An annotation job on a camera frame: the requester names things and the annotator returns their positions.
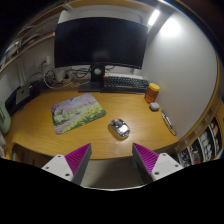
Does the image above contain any black desktop stand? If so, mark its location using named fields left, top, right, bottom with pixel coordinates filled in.
left=4, top=81, right=43, bottom=117

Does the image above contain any black curved monitor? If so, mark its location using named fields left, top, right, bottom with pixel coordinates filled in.
left=53, top=17, right=149, bottom=93

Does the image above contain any white cable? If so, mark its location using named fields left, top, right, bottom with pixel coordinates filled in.
left=39, top=61, right=91, bottom=90

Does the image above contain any white power strip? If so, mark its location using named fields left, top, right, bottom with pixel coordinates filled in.
left=53, top=68, right=73, bottom=84

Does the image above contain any floral print mouse pad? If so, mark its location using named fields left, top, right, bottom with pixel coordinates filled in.
left=50, top=92, right=107, bottom=136

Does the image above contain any wall shelf with books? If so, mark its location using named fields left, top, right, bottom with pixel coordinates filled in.
left=0, top=18, right=56, bottom=69

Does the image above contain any transparent computer mouse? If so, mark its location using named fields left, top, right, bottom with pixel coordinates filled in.
left=107, top=117, right=131, bottom=140

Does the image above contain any dark mechanical keyboard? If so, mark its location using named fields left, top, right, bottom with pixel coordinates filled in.
left=102, top=74, right=150, bottom=94

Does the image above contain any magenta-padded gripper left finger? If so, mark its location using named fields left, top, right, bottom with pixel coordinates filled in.
left=41, top=143, right=93, bottom=186

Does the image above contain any orange jar with yellow lid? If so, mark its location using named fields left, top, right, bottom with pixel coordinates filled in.
left=144, top=82, right=161, bottom=104

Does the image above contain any wooden shelf unit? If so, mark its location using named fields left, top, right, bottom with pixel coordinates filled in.
left=174, top=99, right=224, bottom=168

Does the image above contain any small white earbuds case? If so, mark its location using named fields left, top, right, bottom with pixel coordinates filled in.
left=148, top=101, right=161, bottom=112

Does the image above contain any silver mini computer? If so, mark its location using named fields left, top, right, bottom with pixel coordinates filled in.
left=15, top=84, right=32, bottom=105

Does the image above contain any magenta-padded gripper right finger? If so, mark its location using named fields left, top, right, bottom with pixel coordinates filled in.
left=131, top=142, right=185, bottom=185

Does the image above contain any pale green appliance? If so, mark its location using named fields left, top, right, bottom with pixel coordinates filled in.
left=0, top=101, right=12, bottom=136

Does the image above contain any ceiling light strip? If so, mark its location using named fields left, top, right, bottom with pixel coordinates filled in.
left=147, top=8, right=161, bottom=27

